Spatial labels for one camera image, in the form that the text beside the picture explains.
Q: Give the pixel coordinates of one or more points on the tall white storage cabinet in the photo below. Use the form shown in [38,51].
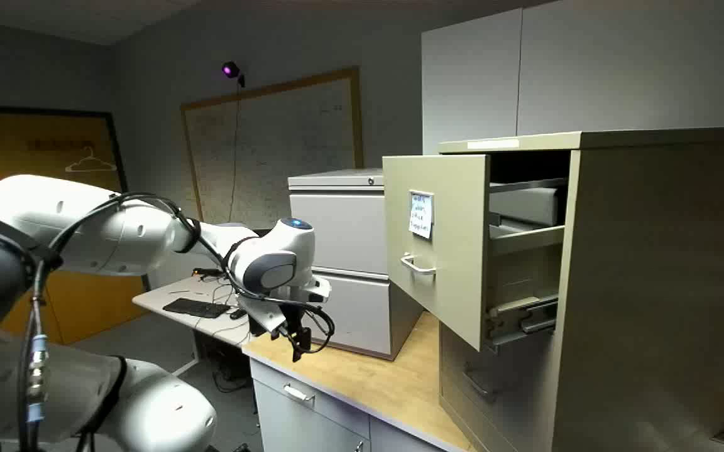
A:
[597,67]

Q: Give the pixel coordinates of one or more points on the camera on thin stand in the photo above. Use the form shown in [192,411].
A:
[230,72]

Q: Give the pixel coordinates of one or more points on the white paper drawer label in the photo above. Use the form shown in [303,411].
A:
[420,214]

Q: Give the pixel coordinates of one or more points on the black keyboard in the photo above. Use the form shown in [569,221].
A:
[197,307]

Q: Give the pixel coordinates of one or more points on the beige filing cabinet drawer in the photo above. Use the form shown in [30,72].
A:
[439,243]

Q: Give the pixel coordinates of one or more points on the grey lateral file cabinet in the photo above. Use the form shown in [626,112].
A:
[344,228]

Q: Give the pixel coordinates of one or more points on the wood framed whiteboard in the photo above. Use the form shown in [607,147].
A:
[287,141]

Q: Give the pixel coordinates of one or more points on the beige metal filing cabinet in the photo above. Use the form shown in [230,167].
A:
[655,293]

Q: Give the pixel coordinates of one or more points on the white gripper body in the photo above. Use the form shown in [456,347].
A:
[273,307]

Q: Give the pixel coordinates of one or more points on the grey desk drawer unit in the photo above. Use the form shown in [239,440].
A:
[312,424]

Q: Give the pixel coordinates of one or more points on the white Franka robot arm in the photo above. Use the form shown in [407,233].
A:
[62,218]

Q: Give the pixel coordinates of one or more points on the grey box inside drawer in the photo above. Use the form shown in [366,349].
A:
[525,205]

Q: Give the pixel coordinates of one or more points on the beige lower cabinet drawer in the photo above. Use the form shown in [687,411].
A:
[495,393]

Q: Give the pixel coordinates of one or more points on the yellow door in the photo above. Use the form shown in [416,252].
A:
[18,151]

